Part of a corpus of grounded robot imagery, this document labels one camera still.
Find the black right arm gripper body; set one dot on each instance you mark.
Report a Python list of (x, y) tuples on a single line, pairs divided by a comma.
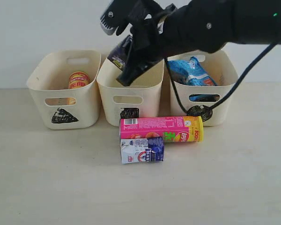
[(200, 25)]

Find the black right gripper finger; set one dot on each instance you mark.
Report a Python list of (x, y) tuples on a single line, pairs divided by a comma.
[(115, 17), (136, 66)]

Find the dark purple juice carton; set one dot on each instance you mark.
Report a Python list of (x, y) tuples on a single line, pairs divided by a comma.
[(118, 56)]

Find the blue noodle packet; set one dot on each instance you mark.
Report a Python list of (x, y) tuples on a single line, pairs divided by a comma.
[(190, 72)]

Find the yellow Lay's chip can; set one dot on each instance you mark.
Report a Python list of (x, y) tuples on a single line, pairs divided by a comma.
[(78, 79)]

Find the pink Lay's chip can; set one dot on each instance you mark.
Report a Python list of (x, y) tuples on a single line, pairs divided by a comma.
[(174, 129)]

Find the white blue milk carton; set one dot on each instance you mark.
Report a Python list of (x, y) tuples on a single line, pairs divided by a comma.
[(142, 150)]

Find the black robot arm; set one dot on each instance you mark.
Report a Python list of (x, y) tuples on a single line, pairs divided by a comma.
[(253, 22)]

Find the cream bin with square mark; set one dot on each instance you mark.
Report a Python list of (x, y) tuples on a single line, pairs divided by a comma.
[(144, 93)]

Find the cream bin with triangle mark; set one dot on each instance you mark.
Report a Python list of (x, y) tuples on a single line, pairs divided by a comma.
[(59, 106)]

